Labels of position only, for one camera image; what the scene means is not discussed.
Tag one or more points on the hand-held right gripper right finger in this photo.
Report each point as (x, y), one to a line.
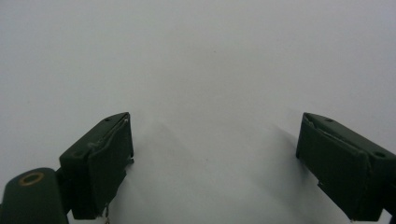
(345, 171)

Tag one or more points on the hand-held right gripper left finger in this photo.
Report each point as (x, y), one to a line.
(96, 168)

